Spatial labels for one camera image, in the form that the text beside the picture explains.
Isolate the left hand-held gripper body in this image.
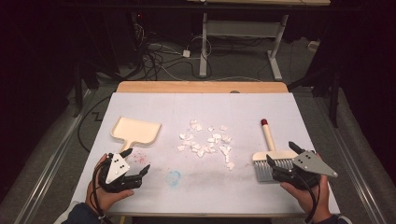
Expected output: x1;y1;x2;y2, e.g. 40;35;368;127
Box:
98;151;145;194

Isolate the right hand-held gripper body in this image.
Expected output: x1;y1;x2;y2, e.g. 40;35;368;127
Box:
271;150;339;191

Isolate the cream dustpan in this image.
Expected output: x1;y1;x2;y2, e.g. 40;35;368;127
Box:
110;116;163;154

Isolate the cream brush with red tip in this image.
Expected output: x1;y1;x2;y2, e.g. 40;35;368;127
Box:
251;118;300;183

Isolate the pile of white paper scraps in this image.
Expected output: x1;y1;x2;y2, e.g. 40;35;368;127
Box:
177;119;236;172

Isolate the person's left hand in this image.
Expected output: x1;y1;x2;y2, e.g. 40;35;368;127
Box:
85;153;135;215

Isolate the person's right hand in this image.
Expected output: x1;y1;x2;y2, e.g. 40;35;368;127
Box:
279;152;332;224

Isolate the black stand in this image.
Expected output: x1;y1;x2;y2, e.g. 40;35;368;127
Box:
72;60;101;119
287;60;343;129

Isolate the white table sheet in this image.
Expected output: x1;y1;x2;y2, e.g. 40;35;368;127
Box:
70;91;341;217

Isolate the wooden table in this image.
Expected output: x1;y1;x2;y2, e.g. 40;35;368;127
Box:
115;80;290;94

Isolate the left hand-held gripper cable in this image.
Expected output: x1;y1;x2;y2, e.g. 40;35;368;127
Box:
90;160;114;224

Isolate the hand-held gripper cable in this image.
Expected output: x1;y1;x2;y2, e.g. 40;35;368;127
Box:
290;171;322;224
90;160;114;224

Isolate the right hand-held gripper cable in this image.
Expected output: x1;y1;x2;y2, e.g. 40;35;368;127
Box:
290;171;322;224

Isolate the metal floor rail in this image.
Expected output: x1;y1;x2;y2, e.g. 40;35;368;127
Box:
18;89;96;224
313;92;388;224

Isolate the black floor cable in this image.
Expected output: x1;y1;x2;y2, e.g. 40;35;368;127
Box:
77;95;112;154

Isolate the tangle of floor cables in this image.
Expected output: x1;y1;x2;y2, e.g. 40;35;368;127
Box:
133;13;216;82

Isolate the white desk frame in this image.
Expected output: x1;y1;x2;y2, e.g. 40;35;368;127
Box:
186;0;332;82

